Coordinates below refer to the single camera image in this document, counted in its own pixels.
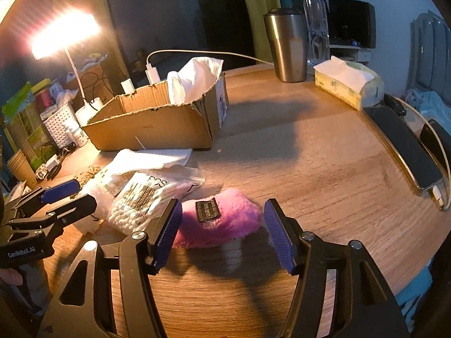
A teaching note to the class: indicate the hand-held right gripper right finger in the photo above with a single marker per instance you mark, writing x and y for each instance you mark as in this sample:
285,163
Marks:
278,236

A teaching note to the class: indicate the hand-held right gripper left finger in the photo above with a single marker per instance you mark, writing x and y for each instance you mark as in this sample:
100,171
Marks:
169,234

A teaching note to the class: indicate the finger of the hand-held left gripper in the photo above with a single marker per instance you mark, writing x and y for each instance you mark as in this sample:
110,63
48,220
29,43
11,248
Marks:
75,209
60,190

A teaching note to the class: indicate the white soft packet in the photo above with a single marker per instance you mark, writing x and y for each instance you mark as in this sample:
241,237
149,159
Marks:
98,200

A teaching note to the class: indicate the brown loofah sponge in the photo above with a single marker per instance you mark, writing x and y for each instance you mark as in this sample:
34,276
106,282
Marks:
86,175

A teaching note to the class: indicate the clear cotton swab bag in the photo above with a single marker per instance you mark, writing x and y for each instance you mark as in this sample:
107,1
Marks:
148,197

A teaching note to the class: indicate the pink plush pad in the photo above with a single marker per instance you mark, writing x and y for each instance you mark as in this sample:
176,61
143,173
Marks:
232,218

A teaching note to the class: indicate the brown cardboard box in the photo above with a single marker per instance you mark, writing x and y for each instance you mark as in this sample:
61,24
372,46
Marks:
158,126

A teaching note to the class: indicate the person's left hand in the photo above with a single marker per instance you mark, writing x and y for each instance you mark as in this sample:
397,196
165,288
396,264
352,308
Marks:
10,276

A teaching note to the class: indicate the stack of paper cups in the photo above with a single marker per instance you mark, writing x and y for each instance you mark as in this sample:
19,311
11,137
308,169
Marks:
21,169

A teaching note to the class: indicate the white plastic basket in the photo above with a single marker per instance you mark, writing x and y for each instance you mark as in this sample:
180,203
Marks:
61,125

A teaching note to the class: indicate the green snack bags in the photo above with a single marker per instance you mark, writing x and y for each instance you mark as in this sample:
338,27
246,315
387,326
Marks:
24,123

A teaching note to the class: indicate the white folded napkin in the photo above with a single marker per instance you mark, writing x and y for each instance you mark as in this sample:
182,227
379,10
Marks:
151,160

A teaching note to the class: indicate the red jar yellow lid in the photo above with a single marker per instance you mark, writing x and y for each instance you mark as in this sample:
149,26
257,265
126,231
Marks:
44,97

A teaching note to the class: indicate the white charger plug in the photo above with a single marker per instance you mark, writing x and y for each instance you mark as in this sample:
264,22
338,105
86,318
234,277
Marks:
127,87

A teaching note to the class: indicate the black smartphone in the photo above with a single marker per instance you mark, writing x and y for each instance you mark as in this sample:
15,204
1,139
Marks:
405,148

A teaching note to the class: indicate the white desk lamp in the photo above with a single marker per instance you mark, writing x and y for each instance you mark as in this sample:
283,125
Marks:
67,31

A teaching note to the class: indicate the white crumpled tissue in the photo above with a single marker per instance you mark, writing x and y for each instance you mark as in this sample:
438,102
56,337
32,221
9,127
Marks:
193,77

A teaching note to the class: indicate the yellow tissue pack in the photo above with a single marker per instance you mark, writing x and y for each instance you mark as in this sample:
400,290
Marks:
348,84

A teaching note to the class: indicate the small black object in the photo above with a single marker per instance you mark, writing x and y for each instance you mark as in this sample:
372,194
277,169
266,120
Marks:
394,104

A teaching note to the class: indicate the dark flat device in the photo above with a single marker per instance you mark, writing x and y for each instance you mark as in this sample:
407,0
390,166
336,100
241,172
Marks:
435,141

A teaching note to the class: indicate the steel travel tumbler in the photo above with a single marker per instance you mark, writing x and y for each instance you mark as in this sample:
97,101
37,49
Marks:
287,49

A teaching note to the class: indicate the light blue blanket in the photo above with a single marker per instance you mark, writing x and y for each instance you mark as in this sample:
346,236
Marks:
433,102

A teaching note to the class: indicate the dark glass window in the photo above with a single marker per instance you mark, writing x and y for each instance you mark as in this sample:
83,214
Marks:
169,14

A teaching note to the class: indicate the clear plastic water bottle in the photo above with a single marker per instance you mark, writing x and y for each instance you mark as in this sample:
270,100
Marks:
319,31

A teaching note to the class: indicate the black monitor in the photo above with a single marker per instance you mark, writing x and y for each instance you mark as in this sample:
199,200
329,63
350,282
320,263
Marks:
348,21

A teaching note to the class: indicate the grey bed headboard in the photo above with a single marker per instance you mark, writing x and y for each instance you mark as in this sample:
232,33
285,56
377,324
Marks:
428,49

